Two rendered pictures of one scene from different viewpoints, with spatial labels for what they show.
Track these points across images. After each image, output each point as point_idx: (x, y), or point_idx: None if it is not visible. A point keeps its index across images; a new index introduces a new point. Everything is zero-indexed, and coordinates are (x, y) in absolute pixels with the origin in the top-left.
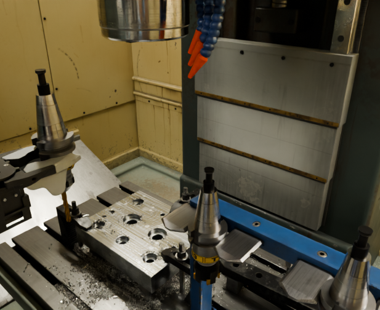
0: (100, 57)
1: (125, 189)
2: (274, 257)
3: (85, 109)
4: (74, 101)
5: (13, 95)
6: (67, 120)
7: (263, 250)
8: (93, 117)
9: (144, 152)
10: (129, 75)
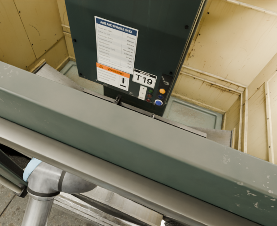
0: (46, 21)
1: (86, 93)
2: (145, 112)
3: (45, 49)
4: (40, 47)
5: (16, 54)
6: (39, 56)
7: (141, 110)
8: (49, 50)
9: (72, 58)
10: (60, 24)
